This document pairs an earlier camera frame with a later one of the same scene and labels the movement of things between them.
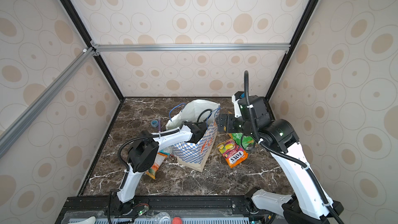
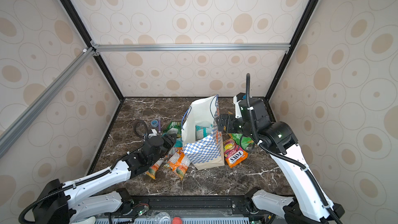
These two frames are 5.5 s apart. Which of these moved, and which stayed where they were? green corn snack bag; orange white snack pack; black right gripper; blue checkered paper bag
Moved: blue checkered paper bag
Stayed: black right gripper; green corn snack bag; orange white snack pack
